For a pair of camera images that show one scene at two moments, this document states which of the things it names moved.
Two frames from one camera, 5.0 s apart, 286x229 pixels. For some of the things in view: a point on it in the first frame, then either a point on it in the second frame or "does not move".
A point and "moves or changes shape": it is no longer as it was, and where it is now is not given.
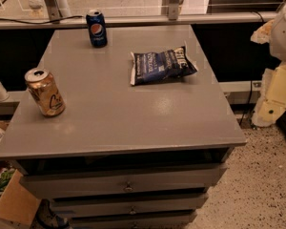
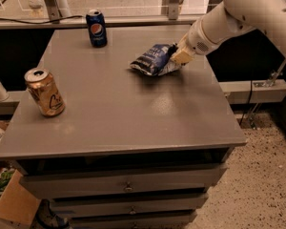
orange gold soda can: x=45 y=91 does not move
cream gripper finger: x=262 y=34 -> x=181 y=57
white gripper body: x=284 y=35 -> x=195 y=41
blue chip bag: x=161 y=65 moves or changes shape
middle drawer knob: x=132 y=212 does not move
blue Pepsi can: x=97 y=28 does not move
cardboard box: x=17 y=203 does not move
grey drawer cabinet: x=124 y=156 does not move
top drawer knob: x=128 y=188 does not move
